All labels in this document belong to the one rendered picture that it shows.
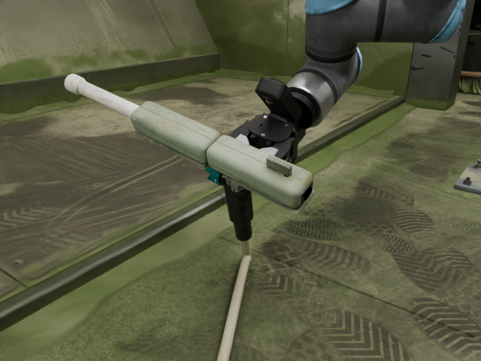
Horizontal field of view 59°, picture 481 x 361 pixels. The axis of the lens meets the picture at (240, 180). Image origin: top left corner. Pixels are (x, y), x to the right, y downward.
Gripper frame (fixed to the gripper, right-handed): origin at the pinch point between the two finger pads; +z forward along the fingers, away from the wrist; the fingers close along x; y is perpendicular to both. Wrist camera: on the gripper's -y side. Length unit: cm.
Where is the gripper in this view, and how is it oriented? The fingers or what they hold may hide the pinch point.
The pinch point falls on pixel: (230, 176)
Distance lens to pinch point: 62.9
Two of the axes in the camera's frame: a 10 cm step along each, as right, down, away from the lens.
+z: -5.7, 6.6, -4.9
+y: 0.9, 6.4, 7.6
